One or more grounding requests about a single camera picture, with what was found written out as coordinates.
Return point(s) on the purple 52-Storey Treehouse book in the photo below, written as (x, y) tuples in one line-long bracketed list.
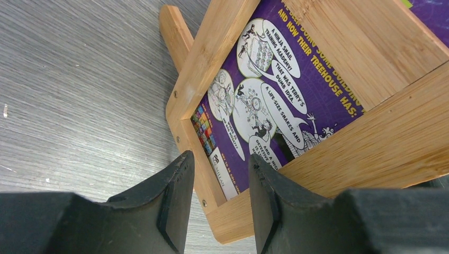
[(277, 95)]

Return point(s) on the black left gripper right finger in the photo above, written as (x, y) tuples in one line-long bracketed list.
[(289, 218)]

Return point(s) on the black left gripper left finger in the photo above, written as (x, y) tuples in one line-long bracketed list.
[(150, 217)]

